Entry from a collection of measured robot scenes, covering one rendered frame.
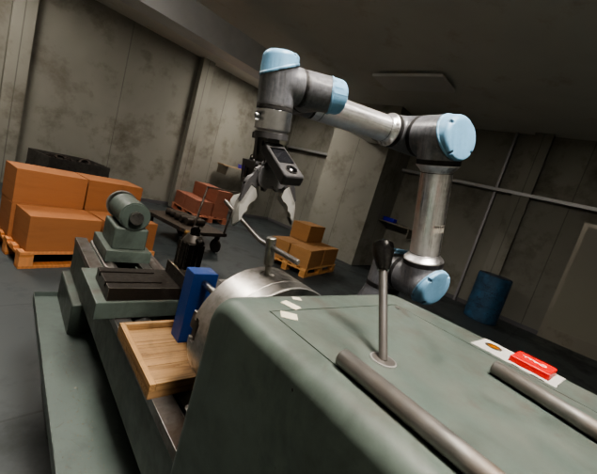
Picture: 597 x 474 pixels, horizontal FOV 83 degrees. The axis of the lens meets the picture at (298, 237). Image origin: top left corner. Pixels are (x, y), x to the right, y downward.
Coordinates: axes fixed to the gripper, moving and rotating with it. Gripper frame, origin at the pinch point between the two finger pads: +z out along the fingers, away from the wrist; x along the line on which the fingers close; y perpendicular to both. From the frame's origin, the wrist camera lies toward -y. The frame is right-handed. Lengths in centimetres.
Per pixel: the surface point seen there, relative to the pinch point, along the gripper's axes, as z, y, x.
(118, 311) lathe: 42, 46, 22
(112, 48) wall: -137, 755, -69
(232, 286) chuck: 12.1, -2.8, 7.7
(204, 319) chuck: 18.3, -3.5, 13.6
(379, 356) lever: 6.4, -38.7, 3.7
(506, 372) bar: 8, -48, -14
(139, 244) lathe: 39, 104, 5
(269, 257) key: 5.6, -4.1, 0.4
